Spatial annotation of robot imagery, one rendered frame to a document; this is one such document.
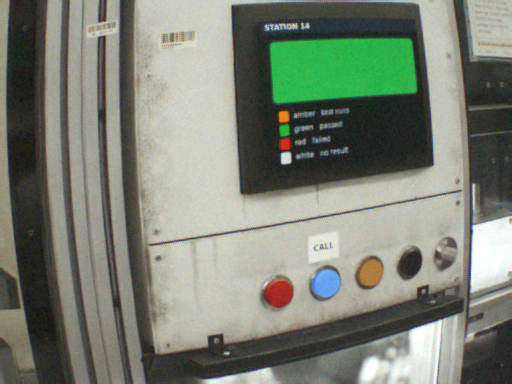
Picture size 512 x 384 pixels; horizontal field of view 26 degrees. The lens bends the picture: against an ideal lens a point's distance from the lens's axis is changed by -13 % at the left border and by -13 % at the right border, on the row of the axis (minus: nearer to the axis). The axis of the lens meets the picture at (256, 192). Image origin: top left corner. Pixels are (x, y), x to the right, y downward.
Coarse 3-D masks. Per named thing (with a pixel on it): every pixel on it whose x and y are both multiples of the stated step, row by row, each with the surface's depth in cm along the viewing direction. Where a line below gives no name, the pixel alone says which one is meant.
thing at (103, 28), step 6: (90, 24) 116; (96, 24) 117; (102, 24) 117; (108, 24) 117; (114, 24) 118; (90, 30) 116; (96, 30) 117; (102, 30) 117; (108, 30) 118; (114, 30) 118; (90, 36) 117; (96, 36) 117
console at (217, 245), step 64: (128, 0) 122; (192, 0) 121; (256, 0) 125; (320, 0) 129; (384, 0) 133; (128, 64) 124; (192, 64) 122; (256, 64) 124; (448, 64) 139; (128, 128) 125; (192, 128) 123; (256, 128) 125; (448, 128) 140; (128, 192) 127; (192, 192) 124; (256, 192) 126; (320, 192) 131; (384, 192) 136; (448, 192) 141; (192, 256) 125; (256, 256) 129; (320, 256) 132; (384, 256) 137; (448, 256) 141; (192, 320) 126; (256, 320) 130; (320, 320) 134
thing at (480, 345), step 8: (488, 328) 177; (464, 336) 175; (472, 336) 175; (480, 336) 174; (488, 336) 175; (464, 344) 172; (472, 344) 173; (480, 344) 174; (488, 344) 175; (464, 352) 172; (472, 352) 173; (480, 352) 174; (488, 352) 175; (464, 360) 173; (472, 360) 174
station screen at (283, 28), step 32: (288, 32) 124; (320, 32) 126; (352, 32) 128; (384, 32) 131; (416, 32) 133; (416, 64) 133; (352, 96) 129; (384, 96) 131; (416, 96) 134; (288, 128) 126; (320, 128) 128; (352, 128) 130; (384, 128) 132; (416, 128) 134; (288, 160) 126; (320, 160) 128; (352, 160) 130
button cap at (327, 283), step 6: (330, 270) 132; (318, 276) 132; (324, 276) 132; (330, 276) 132; (336, 276) 133; (318, 282) 132; (324, 282) 132; (330, 282) 132; (336, 282) 133; (318, 288) 132; (324, 288) 132; (330, 288) 133; (336, 288) 133; (318, 294) 132; (324, 294) 132; (330, 294) 133
